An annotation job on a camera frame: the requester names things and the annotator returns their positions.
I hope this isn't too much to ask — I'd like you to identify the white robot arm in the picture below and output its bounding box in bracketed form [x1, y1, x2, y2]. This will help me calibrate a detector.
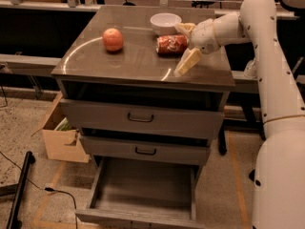
[174, 0, 305, 229]

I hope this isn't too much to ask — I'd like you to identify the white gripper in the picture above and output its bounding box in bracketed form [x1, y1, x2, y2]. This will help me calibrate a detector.
[173, 19, 220, 77]

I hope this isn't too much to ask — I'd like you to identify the grey open bottom drawer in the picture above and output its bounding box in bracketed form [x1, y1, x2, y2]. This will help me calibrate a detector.
[75, 158, 204, 229]

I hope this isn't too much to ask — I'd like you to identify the grey middle drawer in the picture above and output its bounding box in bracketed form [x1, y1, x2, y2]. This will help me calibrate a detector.
[79, 135, 210, 166]

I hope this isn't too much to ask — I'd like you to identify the grey top drawer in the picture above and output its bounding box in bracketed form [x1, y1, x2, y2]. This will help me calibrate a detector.
[60, 99, 224, 140]

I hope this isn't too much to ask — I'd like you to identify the black floor cable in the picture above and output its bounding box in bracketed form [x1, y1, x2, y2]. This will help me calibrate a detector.
[0, 151, 79, 229]

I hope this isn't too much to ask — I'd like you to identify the white ceramic bowl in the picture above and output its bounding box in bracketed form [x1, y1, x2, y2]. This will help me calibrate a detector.
[150, 12, 182, 36]

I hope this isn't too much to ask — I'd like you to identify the black stand leg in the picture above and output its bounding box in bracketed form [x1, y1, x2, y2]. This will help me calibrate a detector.
[0, 151, 35, 229]

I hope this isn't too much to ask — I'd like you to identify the cardboard box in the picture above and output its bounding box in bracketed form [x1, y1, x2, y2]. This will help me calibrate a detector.
[34, 93, 90, 163]

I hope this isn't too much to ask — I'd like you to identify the black office chair base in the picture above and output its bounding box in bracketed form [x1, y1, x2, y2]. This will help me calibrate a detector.
[248, 127, 266, 183]

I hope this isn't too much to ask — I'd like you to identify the grey drawer cabinet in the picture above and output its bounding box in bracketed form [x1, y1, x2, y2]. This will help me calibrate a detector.
[51, 5, 236, 164]

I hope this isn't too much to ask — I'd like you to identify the red apple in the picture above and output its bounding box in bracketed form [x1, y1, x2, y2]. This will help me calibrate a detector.
[102, 28, 124, 52]

